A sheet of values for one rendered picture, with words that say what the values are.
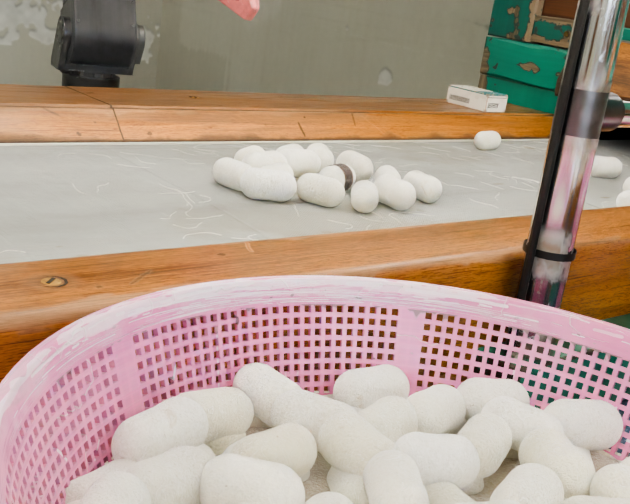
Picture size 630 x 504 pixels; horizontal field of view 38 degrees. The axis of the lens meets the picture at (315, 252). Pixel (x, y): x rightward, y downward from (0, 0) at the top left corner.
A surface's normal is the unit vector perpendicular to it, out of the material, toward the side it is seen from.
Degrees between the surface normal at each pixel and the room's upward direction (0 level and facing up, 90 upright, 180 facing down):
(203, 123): 45
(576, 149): 90
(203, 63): 90
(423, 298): 75
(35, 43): 90
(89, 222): 0
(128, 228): 0
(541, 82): 90
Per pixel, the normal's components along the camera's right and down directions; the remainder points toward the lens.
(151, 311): 0.81, 0.02
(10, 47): 0.69, 0.30
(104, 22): 0.46, -0.11
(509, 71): -0.76, 0.08
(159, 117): 0.54, -0.45
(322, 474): 0.14, -0.95
